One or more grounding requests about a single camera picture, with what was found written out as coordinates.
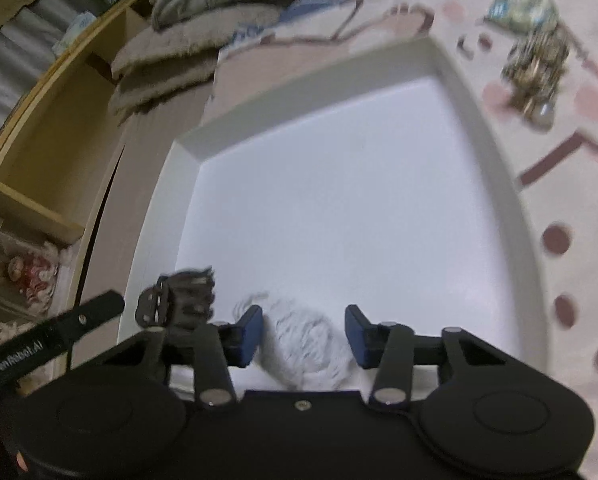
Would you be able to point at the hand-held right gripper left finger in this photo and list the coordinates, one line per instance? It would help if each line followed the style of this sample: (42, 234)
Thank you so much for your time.
(249, 334)

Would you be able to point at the floral fabric pouch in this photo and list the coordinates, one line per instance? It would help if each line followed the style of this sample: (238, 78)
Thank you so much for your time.
(524, 5)

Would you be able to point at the small dark floral object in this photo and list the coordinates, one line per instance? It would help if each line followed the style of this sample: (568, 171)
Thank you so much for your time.
(534, 75)

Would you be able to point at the red white doll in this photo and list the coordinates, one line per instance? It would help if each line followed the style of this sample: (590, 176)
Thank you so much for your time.
(29, 275)

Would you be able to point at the pink printed blanket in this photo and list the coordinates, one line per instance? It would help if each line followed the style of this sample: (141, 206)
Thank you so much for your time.
(569, 185)

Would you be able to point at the beige bed sheet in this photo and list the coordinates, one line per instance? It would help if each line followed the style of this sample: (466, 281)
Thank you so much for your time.
(129, 170)

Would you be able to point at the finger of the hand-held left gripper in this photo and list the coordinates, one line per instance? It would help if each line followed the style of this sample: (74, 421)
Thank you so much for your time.
(96, 312)

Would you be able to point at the black hair clip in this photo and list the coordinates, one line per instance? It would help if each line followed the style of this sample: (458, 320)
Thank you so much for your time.
(189, 295)

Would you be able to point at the tissue pack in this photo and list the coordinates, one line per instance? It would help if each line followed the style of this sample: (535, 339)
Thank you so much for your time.
(74, 32)

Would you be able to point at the beige fluffy pillow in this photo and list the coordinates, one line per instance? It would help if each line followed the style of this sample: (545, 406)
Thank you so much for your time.
(154, 90)
(179, 35)

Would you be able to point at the white crocheted item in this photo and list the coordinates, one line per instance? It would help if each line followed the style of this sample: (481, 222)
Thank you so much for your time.
(304, 345)

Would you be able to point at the white cardboard box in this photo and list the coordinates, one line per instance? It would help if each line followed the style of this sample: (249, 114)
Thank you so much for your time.
(329, 185)

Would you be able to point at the wooden headboard shelf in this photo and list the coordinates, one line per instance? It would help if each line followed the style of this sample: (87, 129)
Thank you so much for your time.
(44, 135)

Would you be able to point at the grey curtain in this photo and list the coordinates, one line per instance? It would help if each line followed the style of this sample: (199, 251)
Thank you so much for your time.
(9, 60)

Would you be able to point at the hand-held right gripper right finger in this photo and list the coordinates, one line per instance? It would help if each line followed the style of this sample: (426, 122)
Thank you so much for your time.
(356, 336)

